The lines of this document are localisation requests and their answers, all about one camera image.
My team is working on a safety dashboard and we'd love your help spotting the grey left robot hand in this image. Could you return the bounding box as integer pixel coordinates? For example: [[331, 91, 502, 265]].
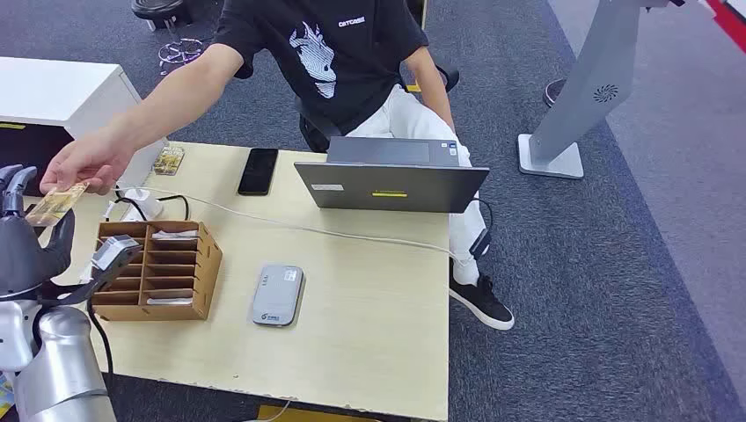
[[0, 164, 77, 298]]

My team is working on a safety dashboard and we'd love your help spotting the person's right hand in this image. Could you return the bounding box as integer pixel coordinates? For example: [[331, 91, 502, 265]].
[[39, 128, 136, 197]]

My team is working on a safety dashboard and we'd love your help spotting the yellow ID card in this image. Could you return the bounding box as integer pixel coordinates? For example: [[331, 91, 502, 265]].
[[25, 182, 90, 229]]

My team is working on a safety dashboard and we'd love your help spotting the yellow printed card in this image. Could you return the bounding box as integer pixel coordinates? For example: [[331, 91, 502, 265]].
[[152, 145, 186, 177]]

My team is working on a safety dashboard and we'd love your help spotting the wooden card organizer box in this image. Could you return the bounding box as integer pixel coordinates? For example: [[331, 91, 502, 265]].
[[91, 220, 223, 323]]

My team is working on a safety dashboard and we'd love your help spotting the grey card reader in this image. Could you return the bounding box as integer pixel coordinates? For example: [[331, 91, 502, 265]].
[[252, 265, 305, 328]]

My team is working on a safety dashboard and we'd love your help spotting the seated person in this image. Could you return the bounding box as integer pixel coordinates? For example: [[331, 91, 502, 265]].
[[39, 0, 516, 332]]

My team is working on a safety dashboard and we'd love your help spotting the white power adapter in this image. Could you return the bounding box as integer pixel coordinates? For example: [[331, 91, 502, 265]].
[[119, 187, 165, 222]]

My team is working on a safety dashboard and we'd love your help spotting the white cabinet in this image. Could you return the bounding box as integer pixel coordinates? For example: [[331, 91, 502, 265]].
[[0, 56, 170, 191]]

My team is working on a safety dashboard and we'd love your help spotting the colourful patterned sheet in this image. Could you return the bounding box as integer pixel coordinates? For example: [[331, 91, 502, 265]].
[[0, 372, 16, 415]]

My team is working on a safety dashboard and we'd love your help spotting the black smartphone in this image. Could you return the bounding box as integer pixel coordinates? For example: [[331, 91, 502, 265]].
[[238, 148, 280, 197]]

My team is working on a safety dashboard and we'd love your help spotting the grey laptop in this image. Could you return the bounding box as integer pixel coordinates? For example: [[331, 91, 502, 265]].
[[293, 135, 491, 215]]

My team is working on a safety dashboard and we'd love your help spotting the small black adapter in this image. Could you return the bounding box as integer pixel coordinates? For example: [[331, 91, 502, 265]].
[[469, 229, 493, 261]]

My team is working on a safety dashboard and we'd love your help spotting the black round base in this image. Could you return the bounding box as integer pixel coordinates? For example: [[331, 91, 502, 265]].
[[543, 76, 569, 109]]

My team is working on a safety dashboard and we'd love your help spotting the grey kiosk stand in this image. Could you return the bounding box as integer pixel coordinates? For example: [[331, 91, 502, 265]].
[[517, 0, 689, 180]]

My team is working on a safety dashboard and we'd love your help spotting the black looped cable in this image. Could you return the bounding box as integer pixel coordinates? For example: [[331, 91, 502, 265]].
[[113, 193, 192, 222]]

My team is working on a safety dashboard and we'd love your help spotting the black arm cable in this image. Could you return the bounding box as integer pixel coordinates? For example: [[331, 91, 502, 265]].
[[85, 296, 116, 397]]

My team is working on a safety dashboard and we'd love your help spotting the long white cable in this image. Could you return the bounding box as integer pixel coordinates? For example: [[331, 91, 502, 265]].
[[113, 185, 471, 268]]

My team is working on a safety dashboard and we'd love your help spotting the thin black laptop cable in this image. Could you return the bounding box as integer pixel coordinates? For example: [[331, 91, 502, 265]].
[[472, 198, 494, 234]]

